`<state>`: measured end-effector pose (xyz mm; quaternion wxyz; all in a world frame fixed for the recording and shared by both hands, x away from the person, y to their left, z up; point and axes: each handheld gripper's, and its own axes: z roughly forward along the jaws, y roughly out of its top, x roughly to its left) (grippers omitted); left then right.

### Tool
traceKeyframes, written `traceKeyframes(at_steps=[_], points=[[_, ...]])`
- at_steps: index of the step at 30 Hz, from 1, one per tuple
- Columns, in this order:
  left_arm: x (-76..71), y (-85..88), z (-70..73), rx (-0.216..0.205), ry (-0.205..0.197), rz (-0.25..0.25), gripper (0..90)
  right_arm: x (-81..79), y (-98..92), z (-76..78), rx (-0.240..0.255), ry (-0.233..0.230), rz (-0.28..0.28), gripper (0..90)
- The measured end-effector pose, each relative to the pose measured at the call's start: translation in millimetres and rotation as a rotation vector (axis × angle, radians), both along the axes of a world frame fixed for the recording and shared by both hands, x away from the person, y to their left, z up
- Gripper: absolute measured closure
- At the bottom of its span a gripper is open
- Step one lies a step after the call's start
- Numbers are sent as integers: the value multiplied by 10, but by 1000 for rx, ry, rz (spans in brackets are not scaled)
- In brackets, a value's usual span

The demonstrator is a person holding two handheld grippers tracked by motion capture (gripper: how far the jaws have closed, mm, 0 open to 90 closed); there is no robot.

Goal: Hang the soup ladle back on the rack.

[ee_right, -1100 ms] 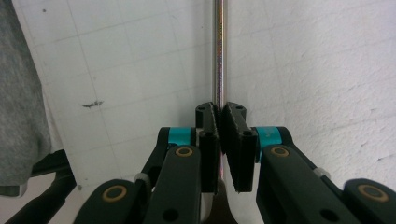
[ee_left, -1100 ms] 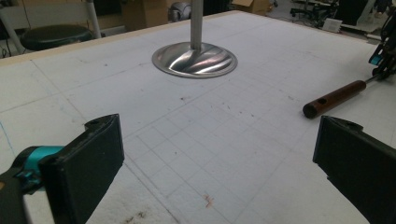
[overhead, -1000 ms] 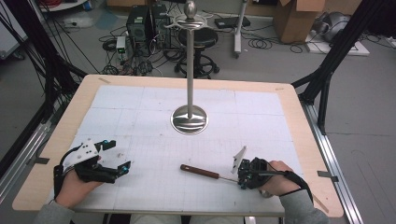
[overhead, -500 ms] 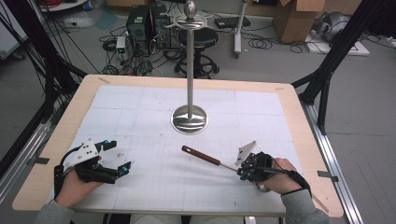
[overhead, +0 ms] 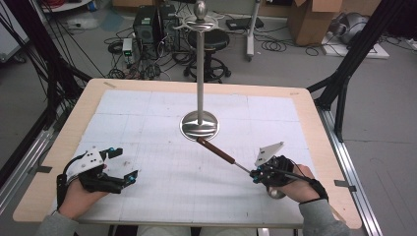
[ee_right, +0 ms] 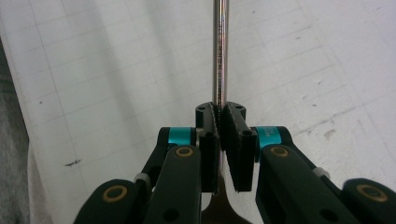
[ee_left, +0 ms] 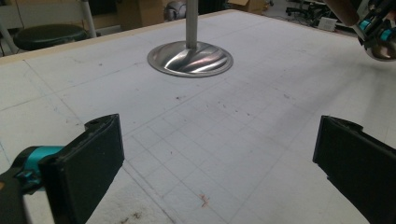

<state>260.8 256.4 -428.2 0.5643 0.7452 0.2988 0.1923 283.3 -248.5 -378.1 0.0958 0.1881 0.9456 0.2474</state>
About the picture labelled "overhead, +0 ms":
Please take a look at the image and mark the large cardboard box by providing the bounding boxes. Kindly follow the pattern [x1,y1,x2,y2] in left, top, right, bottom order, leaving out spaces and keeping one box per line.
[287,0,349,47]

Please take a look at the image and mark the grey round appliance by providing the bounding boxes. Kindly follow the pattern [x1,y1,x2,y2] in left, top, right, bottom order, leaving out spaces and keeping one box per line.
[330,12,370,45]

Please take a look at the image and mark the black table bracket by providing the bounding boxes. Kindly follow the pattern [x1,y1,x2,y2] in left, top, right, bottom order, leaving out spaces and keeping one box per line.
[333,179,358,193]
[31,165,53,175]

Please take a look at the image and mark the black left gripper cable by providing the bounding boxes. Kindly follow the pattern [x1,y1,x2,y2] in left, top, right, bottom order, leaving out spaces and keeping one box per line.
[56,151,87,210]

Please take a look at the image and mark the white pole stand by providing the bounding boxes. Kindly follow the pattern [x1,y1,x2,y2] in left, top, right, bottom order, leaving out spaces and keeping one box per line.
[245,0,263,62]

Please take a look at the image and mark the tall metal utensil stand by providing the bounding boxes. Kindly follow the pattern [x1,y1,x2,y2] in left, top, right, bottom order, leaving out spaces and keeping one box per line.
[173,0,220,143]

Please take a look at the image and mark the small white device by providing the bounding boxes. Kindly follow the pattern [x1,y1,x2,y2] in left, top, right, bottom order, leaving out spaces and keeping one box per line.
[121,37,134,57]

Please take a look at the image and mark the metal ladle with brown handle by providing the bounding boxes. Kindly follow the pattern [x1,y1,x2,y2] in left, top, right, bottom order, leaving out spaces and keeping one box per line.
[196,137,288,201]

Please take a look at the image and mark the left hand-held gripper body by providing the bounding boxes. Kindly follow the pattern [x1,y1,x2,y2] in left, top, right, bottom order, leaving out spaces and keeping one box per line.
[65,146,129,195]

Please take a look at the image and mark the person's left hand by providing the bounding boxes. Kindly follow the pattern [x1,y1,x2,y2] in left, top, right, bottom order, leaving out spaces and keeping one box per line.
[58,178,109,220]

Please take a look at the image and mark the black flat device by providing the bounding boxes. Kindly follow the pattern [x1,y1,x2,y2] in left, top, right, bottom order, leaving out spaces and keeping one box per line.
[225,17,266,31]

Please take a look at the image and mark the black wrist strap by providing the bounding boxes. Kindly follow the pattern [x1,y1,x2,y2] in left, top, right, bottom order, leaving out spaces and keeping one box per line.
[298,178,329,205]

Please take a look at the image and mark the black metal frame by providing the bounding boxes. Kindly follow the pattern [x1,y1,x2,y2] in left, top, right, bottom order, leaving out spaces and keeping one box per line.
[0,0,101,139]
[306,0,406,143]

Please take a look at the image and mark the white grid mat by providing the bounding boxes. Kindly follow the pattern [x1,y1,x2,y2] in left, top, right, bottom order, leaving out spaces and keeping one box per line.
[52,88,318,227]

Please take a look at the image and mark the white flat board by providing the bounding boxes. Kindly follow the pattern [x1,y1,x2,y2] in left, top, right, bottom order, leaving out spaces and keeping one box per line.
[320,32,391,61]

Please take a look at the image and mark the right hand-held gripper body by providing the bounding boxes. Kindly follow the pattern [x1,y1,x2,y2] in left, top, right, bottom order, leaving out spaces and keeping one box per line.
[255,141,301,189]

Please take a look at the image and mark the person's right hand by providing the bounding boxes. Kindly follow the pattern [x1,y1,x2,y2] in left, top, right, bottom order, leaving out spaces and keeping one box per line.
[267,163,321,205]

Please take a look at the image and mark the tangle of black cables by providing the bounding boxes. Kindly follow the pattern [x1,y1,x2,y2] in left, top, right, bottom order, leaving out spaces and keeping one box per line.
[103,26,186,82]

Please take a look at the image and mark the aluminium rail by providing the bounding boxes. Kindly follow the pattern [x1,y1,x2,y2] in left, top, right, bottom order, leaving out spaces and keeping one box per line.
[318,106,384,236]
[0,127,55,214]

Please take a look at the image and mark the black computer tower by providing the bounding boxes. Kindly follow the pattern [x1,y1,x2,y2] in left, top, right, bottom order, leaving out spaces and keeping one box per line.
[133,4,181,53]

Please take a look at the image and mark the black round stool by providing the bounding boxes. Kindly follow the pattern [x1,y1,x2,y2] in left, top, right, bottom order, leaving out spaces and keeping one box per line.
[183,29,232,84]

